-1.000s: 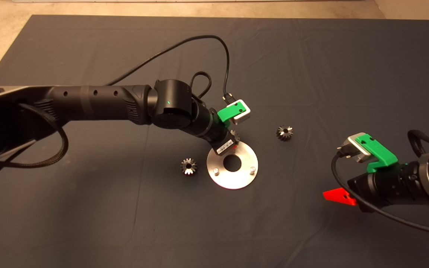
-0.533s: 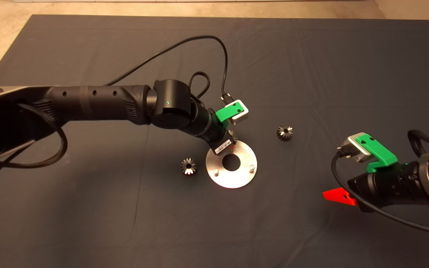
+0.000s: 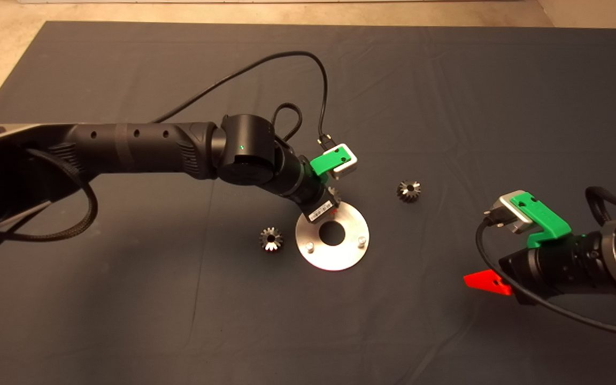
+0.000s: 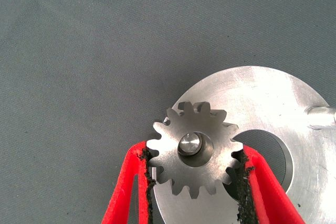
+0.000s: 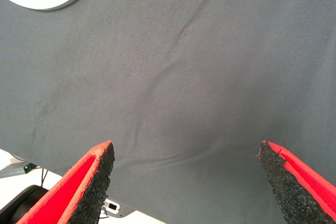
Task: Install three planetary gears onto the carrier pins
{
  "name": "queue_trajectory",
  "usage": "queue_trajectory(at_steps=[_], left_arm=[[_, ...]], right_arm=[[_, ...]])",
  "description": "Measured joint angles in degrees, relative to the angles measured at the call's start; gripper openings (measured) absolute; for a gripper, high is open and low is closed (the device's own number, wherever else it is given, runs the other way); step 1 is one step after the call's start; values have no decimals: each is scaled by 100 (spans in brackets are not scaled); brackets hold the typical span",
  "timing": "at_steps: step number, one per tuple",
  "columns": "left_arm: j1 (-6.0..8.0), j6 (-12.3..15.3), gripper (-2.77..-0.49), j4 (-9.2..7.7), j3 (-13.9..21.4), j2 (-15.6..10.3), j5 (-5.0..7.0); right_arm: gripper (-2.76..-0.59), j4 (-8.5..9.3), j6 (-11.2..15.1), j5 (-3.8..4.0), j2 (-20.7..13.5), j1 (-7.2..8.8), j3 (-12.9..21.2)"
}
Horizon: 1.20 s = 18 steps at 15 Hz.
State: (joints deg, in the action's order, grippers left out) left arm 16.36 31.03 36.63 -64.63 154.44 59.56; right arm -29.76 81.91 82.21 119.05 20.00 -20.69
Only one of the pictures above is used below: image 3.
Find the green left camera mount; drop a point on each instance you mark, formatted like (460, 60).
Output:
(331, 161)

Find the dark grey table cloth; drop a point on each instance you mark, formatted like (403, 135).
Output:
(447, 107)

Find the round metal carrier plate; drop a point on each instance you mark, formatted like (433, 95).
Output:
(337, 259)

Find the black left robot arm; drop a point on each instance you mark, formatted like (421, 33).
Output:
(147, 147)

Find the green right camera mount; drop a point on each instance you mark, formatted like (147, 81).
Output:
(546, 219)

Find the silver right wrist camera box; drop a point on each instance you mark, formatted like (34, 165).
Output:
(511, 214)

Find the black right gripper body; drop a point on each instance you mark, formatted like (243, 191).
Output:
(554, 270)

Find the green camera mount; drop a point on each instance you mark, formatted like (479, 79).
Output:
(546, 219)
(331, 161)

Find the steel planetary gear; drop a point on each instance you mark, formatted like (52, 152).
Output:
(265, 243)
(409, 195)
(334, 191)

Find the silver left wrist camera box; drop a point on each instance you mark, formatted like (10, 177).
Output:
(346, 167)

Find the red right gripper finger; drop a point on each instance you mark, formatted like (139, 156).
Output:
(487, 283)

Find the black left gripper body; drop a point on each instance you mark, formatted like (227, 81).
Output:
(316, 200)

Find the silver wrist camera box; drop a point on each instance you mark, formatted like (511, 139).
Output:
(511, 214)
(346, 167)

